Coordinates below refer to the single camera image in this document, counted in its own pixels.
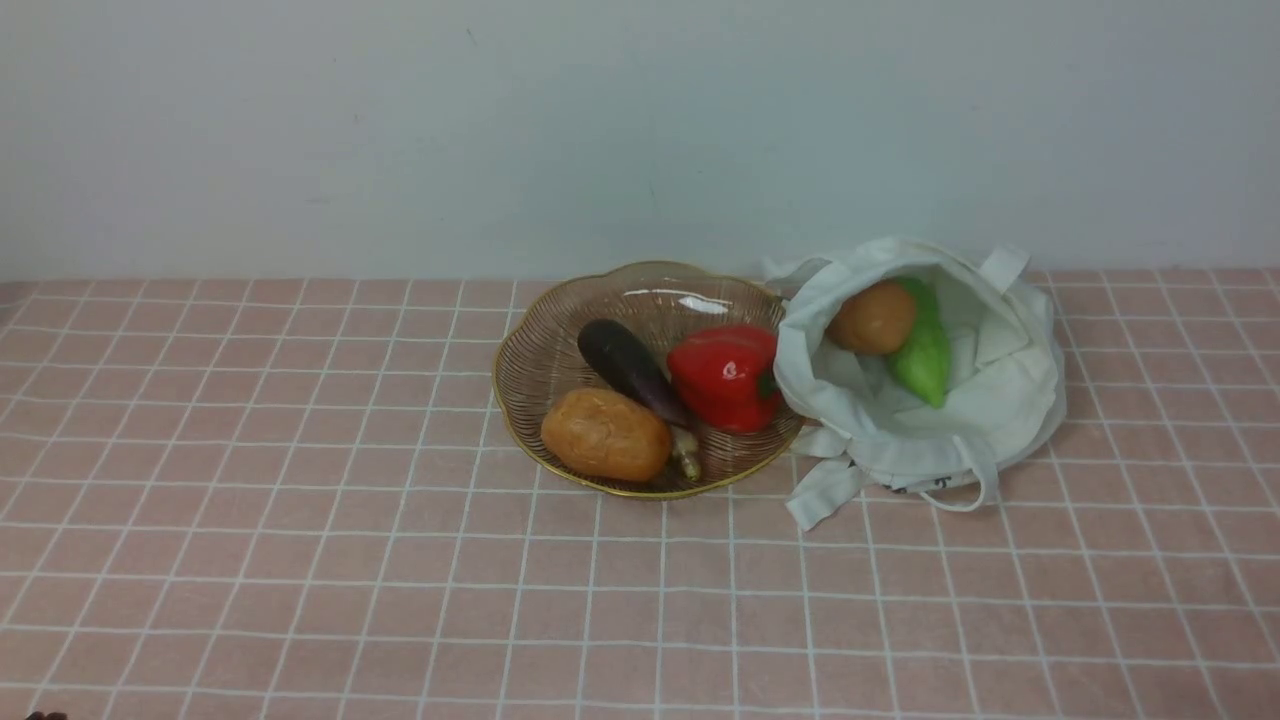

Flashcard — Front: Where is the red bell pepper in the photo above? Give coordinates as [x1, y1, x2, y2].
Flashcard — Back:
[666, 324, 782, 436]

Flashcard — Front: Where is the brown potato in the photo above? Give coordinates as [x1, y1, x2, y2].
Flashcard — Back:
[826, 279, 918, 356]
[540, 387, 672, 483]

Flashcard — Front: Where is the brown potato front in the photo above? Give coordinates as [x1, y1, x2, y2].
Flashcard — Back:
[540, 387, 672, 483]

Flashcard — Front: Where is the pink checkered tablecloth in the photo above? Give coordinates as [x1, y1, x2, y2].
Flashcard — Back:
[1, 270, 1279, 719]

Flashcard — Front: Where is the white cloth bag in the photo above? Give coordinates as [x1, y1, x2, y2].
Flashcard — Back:
[763, 238, 1068, 530]

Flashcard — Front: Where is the dark purple eggplant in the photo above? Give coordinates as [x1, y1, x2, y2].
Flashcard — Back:
[576, 318, 701, 482]

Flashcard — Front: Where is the green pepper vegetable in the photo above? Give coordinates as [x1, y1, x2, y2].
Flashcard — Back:
[887, 275, 952, 409]

